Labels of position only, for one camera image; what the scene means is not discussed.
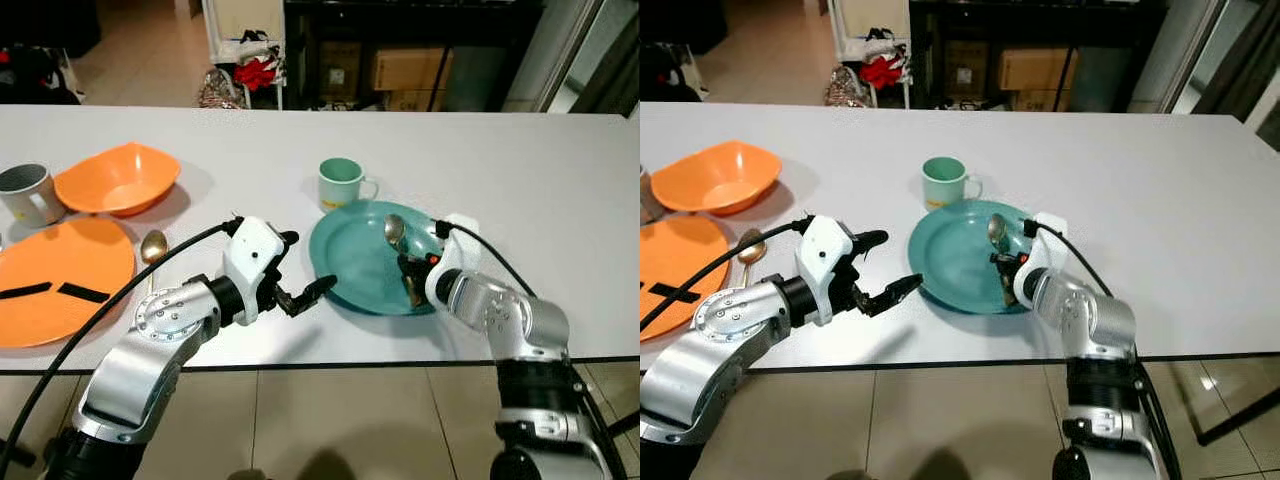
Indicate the orange plastic plate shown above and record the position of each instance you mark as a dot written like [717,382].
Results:
[60,255]
[680,250]

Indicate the black shelf unit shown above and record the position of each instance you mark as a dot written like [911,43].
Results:
[470,30]
[1110,30]

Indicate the black metal table leg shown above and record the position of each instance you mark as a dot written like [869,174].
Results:
[625,422]
[1240,415]

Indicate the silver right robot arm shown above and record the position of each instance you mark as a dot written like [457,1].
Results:
[1090,320]
[510,320]

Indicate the white storage rack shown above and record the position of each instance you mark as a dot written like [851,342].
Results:
[210,30]
[838,30]

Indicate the golden metal spoon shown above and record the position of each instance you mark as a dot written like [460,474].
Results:
[153,245]
[752,243]

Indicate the small dark cardboard box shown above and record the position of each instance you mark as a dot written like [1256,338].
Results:
[967,70]
[340,70]

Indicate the red cloth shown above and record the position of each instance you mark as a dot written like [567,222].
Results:
[882,72]
[257,74]

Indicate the silvery patterned bag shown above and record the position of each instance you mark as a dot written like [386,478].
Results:
[218,92]
[845,90]

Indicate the orange plastic bowl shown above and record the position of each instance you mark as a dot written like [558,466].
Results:
[115,180]
[715,178]

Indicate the grey mug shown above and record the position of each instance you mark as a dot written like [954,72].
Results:
[25,195]
[646,203]

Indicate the light green mug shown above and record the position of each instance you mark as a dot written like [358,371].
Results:
[942,183]
[340,185]

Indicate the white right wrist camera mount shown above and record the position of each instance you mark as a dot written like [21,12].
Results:
[455,250]
[1045,245]

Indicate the black tape strip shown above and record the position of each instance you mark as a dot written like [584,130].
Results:
[85,293]
[685,295]
[25,291]
[652,290]

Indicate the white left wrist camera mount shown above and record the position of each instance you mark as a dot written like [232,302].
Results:
[825,260]
[250,255]

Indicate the large brown cardboard box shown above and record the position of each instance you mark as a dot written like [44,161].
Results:
[1038,70]
[410,70]

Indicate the teal plastic plate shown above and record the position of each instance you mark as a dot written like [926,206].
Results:
[350,265]
[950,262]

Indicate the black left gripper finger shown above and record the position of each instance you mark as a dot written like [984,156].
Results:
[872,239]
[895,295]
[287,238]
[312,295]

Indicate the silver metal spoon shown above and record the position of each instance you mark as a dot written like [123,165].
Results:
[997,229]
[394,230]

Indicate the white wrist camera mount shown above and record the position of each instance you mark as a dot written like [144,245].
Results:
[250,255]
[455,250]
[1045,245]
[825,260]

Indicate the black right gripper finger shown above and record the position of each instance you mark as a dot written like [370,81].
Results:
[1001,280]
[408,280]

